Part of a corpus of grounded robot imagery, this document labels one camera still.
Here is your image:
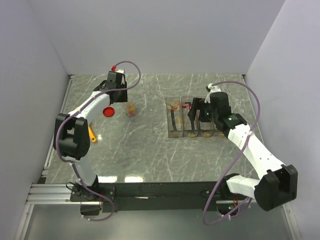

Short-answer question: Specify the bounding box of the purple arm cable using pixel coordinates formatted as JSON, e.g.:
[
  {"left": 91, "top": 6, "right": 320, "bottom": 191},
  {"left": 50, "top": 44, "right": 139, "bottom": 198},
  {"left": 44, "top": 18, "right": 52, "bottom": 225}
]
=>
[
  {"left": 55, "top": 60, "right": 142, "bottom": 223},
  {"left": 202, "top": 80, "right": 261, "bottom": 226}
]

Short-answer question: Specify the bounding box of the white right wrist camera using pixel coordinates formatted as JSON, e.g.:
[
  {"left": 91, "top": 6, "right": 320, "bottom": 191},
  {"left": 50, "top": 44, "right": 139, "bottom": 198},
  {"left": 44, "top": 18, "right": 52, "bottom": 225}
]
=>
[{"left": 204, "top": 83, "right": 221, "bottom": 104}]

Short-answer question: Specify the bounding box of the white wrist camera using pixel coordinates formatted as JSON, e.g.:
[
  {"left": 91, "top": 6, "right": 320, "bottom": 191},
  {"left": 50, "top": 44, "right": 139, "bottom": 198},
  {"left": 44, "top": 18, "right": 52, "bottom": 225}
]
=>
[
  {"left": 110, "top": 65, "right": 125, "bottom": 75},
  {"left": 204, "top": 83, "right": 221, "bottom": 104}
]

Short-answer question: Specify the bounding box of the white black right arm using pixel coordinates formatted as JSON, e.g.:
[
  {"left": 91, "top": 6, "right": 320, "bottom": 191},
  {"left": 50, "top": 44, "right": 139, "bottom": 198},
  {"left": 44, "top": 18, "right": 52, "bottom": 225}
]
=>
[{"left": 188, "top": 91, "right": 298, "bottom": 212}]

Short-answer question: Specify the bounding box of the clear candy drawer box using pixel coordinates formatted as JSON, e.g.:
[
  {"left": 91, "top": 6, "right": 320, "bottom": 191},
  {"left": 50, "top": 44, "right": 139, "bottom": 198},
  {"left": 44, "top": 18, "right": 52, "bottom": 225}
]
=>
[{"left": 165, "top": 96, "right": 224, "bottom": 138}]

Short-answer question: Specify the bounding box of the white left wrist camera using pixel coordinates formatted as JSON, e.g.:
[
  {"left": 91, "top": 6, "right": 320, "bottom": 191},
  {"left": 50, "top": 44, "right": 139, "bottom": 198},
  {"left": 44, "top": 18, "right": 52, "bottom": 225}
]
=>
[{"left": 110, "top": 65, "right": 125, "bottom": 75}]

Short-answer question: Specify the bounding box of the black base beam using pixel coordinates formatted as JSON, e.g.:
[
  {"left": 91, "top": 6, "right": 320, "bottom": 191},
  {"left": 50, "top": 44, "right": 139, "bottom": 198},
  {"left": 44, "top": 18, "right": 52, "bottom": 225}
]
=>
[{"left": 70, "top": 181, "right": 246, "bottom": 213}]

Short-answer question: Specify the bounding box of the yellow plastic scoop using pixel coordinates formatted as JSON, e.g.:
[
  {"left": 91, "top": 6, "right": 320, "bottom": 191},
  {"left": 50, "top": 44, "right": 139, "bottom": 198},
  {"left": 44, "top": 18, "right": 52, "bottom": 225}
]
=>
[{"left": 88, "top": 125, "right": 98, "bottom": 143}]

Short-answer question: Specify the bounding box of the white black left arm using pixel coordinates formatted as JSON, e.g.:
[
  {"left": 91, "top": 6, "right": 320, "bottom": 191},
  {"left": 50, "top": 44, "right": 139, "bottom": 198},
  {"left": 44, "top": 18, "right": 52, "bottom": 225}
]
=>
[{"left": 53, "top": 69, "right": 129, "bottom": 201}]

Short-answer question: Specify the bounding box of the red jar lid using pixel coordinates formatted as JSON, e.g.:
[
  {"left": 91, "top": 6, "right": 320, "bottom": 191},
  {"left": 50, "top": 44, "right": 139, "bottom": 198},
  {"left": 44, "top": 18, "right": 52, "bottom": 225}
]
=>
[{"left": 102, "top": 106, "right": 115, "bottom": 118}]

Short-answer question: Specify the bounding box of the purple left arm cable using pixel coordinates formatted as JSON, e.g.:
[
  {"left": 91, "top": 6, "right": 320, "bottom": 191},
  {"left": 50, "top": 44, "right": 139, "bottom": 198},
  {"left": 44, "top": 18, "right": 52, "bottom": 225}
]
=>
[{"left": 55, "top": 60, "right": 142, "bottom": 223}]

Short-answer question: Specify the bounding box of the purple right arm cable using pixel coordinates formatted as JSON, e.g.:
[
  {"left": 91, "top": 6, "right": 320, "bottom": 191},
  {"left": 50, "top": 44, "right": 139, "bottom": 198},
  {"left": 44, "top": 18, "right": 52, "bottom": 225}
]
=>
[{"left": 202, "top": 80, "right": 261, "bottom": 226}]

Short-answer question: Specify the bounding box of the aluminium frame rail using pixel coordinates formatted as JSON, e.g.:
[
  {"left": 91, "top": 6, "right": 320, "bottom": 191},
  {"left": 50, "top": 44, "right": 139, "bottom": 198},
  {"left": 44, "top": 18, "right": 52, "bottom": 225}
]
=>
[{"left": 26, "top": 74, "right": 105, "bottom": 205}]

